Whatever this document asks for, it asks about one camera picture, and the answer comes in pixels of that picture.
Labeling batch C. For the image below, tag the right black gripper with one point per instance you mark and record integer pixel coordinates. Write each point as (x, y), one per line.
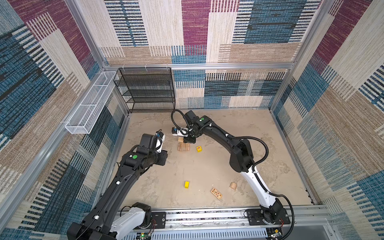
(187, 139)

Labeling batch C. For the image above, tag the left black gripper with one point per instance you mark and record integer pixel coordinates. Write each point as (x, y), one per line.
(163, 155)

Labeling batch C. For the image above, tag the patterned wood block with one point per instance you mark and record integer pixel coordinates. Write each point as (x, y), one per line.
(216, 193)

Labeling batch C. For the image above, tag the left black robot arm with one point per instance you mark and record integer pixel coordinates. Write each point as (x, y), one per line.
(101, 222)

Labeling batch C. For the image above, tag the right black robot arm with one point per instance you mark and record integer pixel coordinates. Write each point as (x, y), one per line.
(241, 160)

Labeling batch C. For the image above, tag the small wood cylinder block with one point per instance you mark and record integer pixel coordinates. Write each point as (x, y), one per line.
(233, 186)

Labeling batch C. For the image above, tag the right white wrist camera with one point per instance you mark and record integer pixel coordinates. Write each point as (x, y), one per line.
(179, 131)

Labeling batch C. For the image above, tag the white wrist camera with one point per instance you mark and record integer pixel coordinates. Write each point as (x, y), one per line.
(160, 137)
(179, 131)

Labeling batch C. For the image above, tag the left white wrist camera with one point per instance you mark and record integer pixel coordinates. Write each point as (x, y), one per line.
(160, 137)

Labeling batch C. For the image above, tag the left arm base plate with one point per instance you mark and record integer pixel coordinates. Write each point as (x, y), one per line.
(156, 220)

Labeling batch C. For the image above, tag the black wire shelf rack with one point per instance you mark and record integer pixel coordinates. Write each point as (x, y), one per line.
(147, 90)

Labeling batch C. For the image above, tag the white wire mesh basket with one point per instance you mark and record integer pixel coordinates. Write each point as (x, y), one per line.
(87, 113)

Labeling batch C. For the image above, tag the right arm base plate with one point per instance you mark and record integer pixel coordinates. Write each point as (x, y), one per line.
(258, 217)

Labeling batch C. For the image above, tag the aluminium front rail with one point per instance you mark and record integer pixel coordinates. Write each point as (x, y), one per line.
(307, 223)

